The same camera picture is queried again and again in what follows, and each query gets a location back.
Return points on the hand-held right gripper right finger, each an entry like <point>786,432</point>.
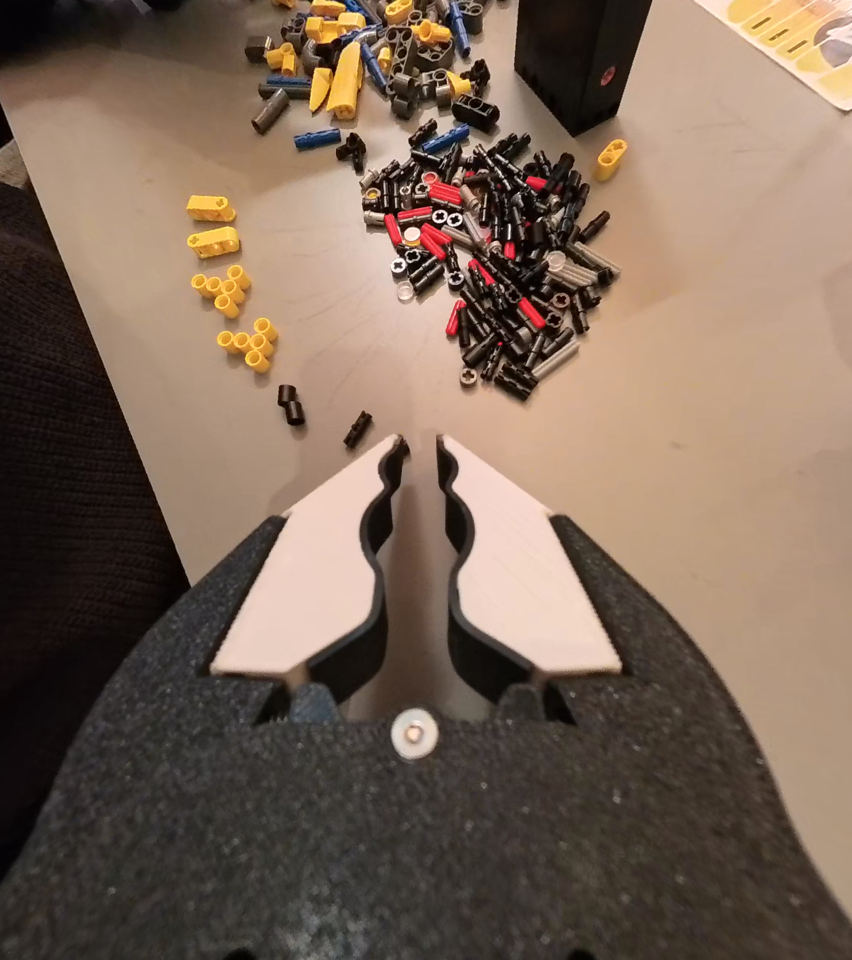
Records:
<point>531,592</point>

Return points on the pile of black red pins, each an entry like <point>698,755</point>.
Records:
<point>501,255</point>

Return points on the black perforated block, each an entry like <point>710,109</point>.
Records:
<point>576,52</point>

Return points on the yellow two-hole connector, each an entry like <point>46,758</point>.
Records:
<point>609,159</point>

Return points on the yellow sticker sheet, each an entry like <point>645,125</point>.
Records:
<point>808,37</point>

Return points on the pile of yellow black bricks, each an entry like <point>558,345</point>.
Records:
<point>366,60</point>

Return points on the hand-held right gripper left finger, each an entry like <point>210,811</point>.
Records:
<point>306,585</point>

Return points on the single black connector pin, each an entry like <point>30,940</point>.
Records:
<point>357,429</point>
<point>291,405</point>

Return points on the person's dark sweater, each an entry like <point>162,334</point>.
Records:
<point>36,525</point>

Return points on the yellow thin liftarm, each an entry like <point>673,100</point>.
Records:
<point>214,241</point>
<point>211,208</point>

